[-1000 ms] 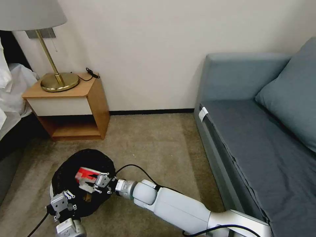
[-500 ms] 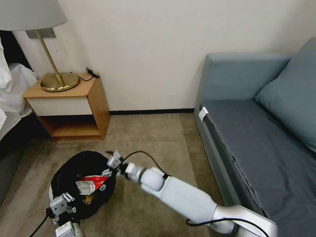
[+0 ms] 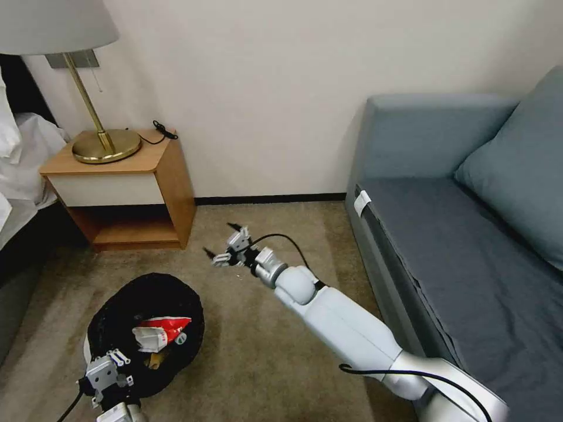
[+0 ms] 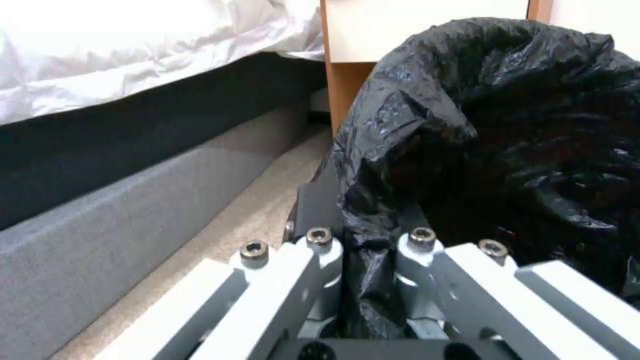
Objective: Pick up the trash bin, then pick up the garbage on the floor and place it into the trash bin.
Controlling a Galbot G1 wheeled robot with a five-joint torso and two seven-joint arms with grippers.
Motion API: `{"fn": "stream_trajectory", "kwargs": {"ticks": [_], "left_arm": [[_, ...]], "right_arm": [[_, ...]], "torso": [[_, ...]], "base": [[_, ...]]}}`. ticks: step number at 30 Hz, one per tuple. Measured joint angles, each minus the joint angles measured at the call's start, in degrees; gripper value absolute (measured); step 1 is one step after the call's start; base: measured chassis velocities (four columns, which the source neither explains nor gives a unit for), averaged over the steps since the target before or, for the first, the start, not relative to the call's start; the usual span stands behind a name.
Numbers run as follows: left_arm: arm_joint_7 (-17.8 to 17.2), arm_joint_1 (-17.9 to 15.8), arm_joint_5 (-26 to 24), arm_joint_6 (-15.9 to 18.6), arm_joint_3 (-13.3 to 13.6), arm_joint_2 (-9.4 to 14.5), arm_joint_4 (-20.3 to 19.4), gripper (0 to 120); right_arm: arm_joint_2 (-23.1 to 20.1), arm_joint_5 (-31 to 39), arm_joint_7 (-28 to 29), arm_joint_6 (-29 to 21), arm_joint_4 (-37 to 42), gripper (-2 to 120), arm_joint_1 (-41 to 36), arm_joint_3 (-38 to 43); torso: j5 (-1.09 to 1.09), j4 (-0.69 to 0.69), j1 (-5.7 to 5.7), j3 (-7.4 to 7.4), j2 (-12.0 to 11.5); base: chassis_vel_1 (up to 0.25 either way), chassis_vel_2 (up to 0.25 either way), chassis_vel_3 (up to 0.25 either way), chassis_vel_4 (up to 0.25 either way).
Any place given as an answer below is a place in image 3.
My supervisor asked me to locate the black trash bin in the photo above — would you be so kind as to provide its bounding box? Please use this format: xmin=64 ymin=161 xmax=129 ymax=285
xmin=83 ymin=272 xmax=206 ymax=399

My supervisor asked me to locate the brown paper scrap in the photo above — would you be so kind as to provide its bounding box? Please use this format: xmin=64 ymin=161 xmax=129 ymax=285
xmin=144 ymin=349 xmax=167 ymax=370

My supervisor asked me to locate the black baseboard strip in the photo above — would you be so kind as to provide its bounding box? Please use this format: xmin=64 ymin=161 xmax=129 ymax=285
xmin=194 ymin=193 xmax=349 ymax=207

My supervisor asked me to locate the red white snack wrapper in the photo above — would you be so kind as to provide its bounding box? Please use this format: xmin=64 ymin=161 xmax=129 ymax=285
xmin=131 ymin=316 xmax=194 ymax=353

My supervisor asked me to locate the wooden nightstand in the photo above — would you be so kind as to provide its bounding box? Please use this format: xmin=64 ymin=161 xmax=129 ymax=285
xmin=39 ymin=128 xmax=197 ymax=253

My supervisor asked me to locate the white sofa tag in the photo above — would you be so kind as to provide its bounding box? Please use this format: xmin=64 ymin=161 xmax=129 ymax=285
xmin=352 ymin=184 xmax=373 ymax=217

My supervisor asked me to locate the grey blue sofa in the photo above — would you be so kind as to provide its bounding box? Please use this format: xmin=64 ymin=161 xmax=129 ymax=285
xmin=344 ymin=64 xmax=563 ymax=422

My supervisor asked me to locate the white bed sheet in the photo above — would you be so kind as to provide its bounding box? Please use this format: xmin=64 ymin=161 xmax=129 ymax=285
xmin=0 ymin=111 xmax=72 ymax=252

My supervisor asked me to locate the white pillow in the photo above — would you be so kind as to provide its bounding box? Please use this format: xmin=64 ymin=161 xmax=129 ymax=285
xmin=0 ymin=72 xmax=23 ymax=166

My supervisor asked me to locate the brass table lamp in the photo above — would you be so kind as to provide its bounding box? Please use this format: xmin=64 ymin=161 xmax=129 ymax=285
xmin=0 ymin=0 xmax=143 ymax=166

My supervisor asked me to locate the grey blue sofa cushion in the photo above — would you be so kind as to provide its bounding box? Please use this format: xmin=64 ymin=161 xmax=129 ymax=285
xmin=453 ymin=89 xmax=563 ymax=272

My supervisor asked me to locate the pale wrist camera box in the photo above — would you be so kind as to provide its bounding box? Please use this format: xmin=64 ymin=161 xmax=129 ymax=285
xmin=84 ymin=355 xmax=120 ymax=393
xmin=226 ymin=230 xmax=250 ymax=253

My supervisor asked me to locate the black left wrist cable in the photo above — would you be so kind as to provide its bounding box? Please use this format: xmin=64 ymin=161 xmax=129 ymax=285
xmin=56 ymin=377 xmax=88 ymax=422

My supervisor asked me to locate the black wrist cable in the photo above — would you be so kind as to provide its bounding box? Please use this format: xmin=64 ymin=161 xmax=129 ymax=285
xmin=249 ymin=233 xmax=330 ymax=292
xmin=56 ymin=377 xmax=88 ymax=422

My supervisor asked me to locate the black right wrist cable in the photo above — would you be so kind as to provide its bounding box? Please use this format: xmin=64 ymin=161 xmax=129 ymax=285
xmin=249 ymin=233 xmax=330 ymax=292

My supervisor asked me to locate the thin black lamp cable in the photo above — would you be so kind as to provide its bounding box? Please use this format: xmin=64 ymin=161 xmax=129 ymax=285
xmin=139 ymin=119 xmax=179 ymax=145

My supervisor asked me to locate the dark bed frame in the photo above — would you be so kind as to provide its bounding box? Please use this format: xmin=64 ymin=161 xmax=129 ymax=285
xmin=0 ymin=54 xmax=91 ymax=366

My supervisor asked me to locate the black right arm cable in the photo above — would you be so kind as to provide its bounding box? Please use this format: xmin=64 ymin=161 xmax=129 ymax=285
xmin=338 ymin=363 xmax=494 ymax=422

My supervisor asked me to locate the white lamp pull cord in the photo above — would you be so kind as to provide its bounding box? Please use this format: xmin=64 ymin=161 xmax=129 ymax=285
xmin=90 ymin=50 xmax=104 ymax=94

